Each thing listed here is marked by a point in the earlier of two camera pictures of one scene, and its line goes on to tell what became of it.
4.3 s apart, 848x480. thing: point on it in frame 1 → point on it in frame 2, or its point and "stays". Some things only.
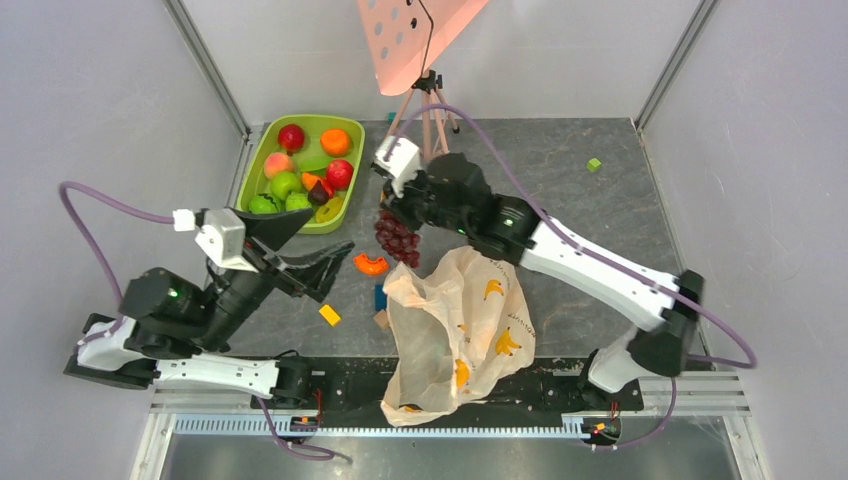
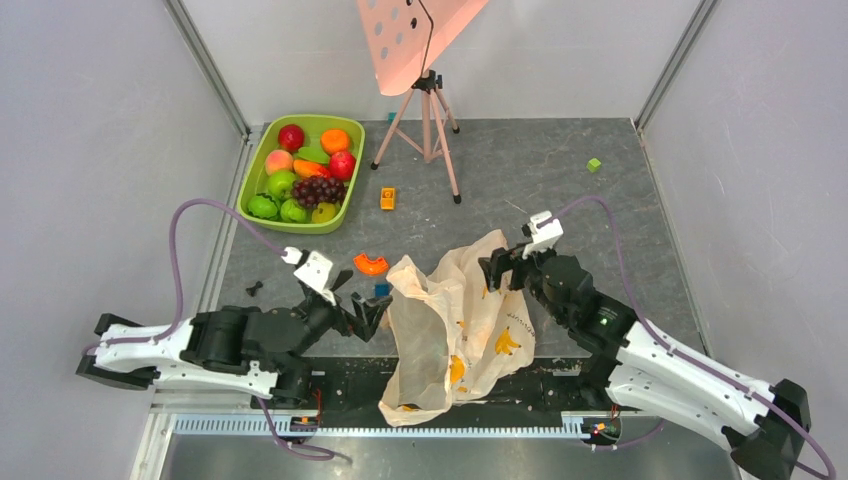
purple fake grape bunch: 396,241 → 310,191
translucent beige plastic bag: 458,329 stays
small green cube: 593,165 stays
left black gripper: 310,276 → 370,313
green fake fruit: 262,205 stays
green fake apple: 281,183 stays
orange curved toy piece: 371,267 stays
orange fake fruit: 335,142 stays
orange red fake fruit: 308,180 → 308,168
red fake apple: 291,138 stays
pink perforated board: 404,37 stays
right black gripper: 411,206 → 511,270
